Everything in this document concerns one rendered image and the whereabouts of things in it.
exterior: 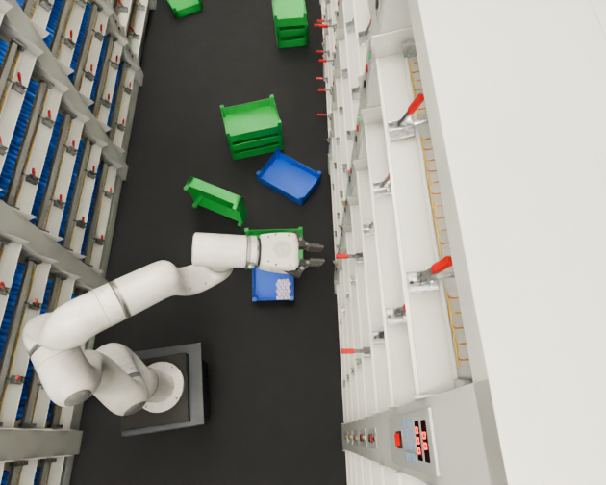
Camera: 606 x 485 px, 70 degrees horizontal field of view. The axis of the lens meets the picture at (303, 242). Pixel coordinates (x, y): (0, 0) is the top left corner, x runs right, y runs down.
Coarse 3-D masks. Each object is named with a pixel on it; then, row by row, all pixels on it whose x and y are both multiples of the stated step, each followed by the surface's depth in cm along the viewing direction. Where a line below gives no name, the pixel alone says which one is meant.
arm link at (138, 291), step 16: (144, 272) 97; (160, 272) 98; (176, 272) 100; (192, 272) 111; (208, 272) 113; (224, 272) 112; (112, 288) 94; (128, 288) 94; (144, 288) 95; (160, 288) 97; (176, 288) 100; (192, 288) 108; (208, 288) 112; (128, 304) 94; (144, 304) 96
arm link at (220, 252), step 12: (192, 240) 105; (204, 240) 105; (216, 240) 105; (228, 240) 106; (240, 240) 107; (192, 252) 104; (204, 252) 104; (216, 252) 105; (228, 252) 105; (240, 252) 106; (192, 264) 106; (204, 264) 106; (216, 264) 106; (228, 264) 107; (240, 264) 107
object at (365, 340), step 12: (360, 228) 129; (360, 240) 128; (360, 264) 125; (360, 276) 124; (360, 288) 122; (360, 300) 121; (360, 312) 120; (360, 324) 118; (360, 336) 117; (372, 372) 112; (372, 384) 111; (372, 396) 110; (372, 408) 109
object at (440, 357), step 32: (384, 64) 80; (416, 64) 78; (384, 96) 77; (416, 96) 74; (384, 128) 75; (416, 128) 72; (416, 160) 70; (416, 192) 68; (416, 224) 66; (416, 256) 64; (448, 256) 55; (416, 288) 62; (448, 288) 61; (416, 320) 61; (448, 320) 59; (416, 352) 59; (448, 352) 58; (416, 384) 57; (448, 384) 56
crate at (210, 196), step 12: (192, 180) 222; (192, 192) 232; (204, 192) 235; (216, 192) 219; (228, 192) 219; (192, 204) 237; (204, 204) 239; (216, 204) 239; (228, 204) 234; (240, 204) 220; (228, 216) 236; (240, 216) 227
